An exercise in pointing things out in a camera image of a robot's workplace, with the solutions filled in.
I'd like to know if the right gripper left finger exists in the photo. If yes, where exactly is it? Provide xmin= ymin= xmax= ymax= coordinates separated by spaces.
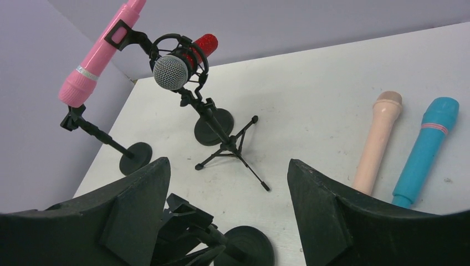
xmin=1 ymin=157 xmax=171 ymax=265

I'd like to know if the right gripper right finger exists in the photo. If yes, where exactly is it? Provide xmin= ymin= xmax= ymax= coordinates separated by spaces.
xmin=287 ymin=159 xmax=469 ymax=265

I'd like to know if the beige microphone black stand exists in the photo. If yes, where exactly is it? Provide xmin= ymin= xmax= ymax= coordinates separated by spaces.
xmin=150 ymin=193 xmax=275 ymax=265

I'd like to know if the teal microphone black stand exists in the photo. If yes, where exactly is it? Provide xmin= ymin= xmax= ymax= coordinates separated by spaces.
xmin=60 ymin=104 xmax=152 ymax=176

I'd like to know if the pink microphone black stand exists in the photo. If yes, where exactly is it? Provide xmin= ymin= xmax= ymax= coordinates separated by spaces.
xmin=120 ymin=30 xmax=228 ymax=146

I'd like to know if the red mesh microphone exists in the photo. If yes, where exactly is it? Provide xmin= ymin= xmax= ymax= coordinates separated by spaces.
xmin=150 ymin=33 xmax=218 ymax=91

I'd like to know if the black tripod shock-mount stand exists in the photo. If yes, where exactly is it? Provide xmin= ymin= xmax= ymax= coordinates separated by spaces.
xmin=150 ymin=33 xmax=258 ymax=171

